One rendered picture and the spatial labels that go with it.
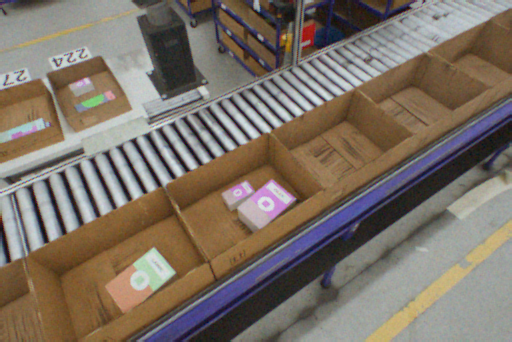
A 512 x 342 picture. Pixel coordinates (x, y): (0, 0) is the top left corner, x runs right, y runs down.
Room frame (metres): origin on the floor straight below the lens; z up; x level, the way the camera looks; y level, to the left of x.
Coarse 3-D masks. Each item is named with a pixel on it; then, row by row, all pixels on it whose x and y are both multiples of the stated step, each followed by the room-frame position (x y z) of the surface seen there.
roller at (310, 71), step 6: (306, 66) 1.53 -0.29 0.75; (306, 72) 1.50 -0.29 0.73; (312, 72) 1.47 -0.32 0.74; (318, 72) 1.46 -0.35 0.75; (312, 78) 1.45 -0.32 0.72; (318, 78) 1.43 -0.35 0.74; (324, 78) 1.41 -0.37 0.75; (324, 84) 1.38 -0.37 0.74; (330, 84) 1.36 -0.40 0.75; (330, 90) 1.33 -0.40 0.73; (336, 90) 1.32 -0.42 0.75; (342, 90) 1.32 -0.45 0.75
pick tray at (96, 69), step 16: (80, 64) 1.49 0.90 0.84; (96, 64) 1.53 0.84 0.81; (48, 80) 1.35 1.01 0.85; (64, 80) 1.44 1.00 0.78; (96, 80) 1.46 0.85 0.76; (112, 80) 1.46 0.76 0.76; (64, 96) 1.34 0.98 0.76; (80, 96) 1.33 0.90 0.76; (64, 112) 1.15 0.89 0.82; (80, 112) 1.12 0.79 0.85; (96, 112) 1.15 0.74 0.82; (112, 112) 1.18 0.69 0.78; (80, 128) 1.10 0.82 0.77
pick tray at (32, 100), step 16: (32, 80) 1.36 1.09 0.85; (0, 96) 1.28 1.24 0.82; (16, 96) 1.31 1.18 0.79; (32, 96) 1.33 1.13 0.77; (48, 96) 1.27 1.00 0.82; (0, 112) 1.23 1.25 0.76; (16, 112) 1.23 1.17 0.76; (32, 112) 1.23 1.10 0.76; (48, 112) 1.22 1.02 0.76; (0, 128) 1.12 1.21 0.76; (48, 128) 1.03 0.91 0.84; (0, 144) 0.94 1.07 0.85; (16, 144) 0.96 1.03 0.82; (32, 144) 0.98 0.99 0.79; (48, 144) 1.01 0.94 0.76; (0, 160) 0.92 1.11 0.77
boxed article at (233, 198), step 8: (240, 184) 0.63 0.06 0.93; (248, 184) 0.63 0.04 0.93; (224, 192) 0.60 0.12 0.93; (232, 192) 0.60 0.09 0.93; (240, 192) 0.60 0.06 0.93; (248, 192) 0.59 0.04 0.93; (224, 200) 0.58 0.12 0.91; (232, 200) 0.57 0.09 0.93; (240, 200) 0.57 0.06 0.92; (232, 208) 0.55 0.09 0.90
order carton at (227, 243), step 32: (224, 160) 0.67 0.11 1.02; (256, 160) 0.73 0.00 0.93; (288, 160) 0.67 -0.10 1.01; (192, 192) 0.60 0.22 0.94; (256, 192) 0.62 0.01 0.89; (288, 192) 0.62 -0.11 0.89; (320, 192) 0.51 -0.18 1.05; (192, 224) 0.51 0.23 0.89; (224, 224) 0.50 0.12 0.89; (288, 224) 0.45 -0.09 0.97; (224, 256) 0.33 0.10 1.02; (256, 256) 0.39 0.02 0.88
